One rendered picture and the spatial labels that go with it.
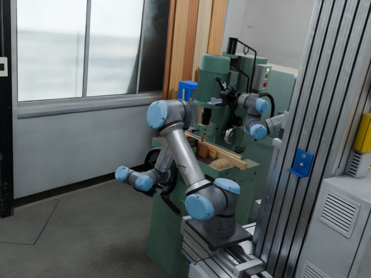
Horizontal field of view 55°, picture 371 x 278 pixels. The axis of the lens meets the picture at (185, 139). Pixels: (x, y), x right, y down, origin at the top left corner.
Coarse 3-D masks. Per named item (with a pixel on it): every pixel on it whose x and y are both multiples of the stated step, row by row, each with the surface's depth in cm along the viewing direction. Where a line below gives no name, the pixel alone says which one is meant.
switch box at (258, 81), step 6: (258, 66) 225; (264, 66) 224; (270, 66) 228; (258, 72) 226; (264, 72) 225; (270, 72) 230; (258, 78) 227; (252, 84) 230; (258, 84) 227; (258, 90) 228
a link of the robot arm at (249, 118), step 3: (249, 114) 184; (246, 117) 187; (249, 117) 184; (252, 117) 183; (255, 117) 183; (258, 117) 184; (246, 120) 186; (249, 120) 183; (252, 120) 180; (258, 120) 181; (246, 123) 185; (246, 126) 185; (246, 129) 187; (246, 132) 187; (249, 132) 186
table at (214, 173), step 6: (156, 138) 240; (162, 138) 242; (156, 144) 239; (162, 144) 235; (198, 156) 220; (198, 162) 213; (204, 162) 212; (210, 162) 213; (204, 168) 210; (210, 168) 207; (228, 168) 208; (234, 168) 213; (210, 174) 207; (216, 174) 204; (222, 174) 206; (228, 174) 210; (234, 174) 215
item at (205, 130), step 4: (196, 124) 226; (200, 124) 227; (212, 124) 231; (216, 124) 232; (196, 128) 227; (200, 128) 224; (204, 128) 223; (208, 128) 226; (212, 128) 229; (196, 132) 227; (200, 132) 225; (204, 132) 225; (208, 132) 227; (212, 132) 230; (200, 136) 225; (204, 136) 226
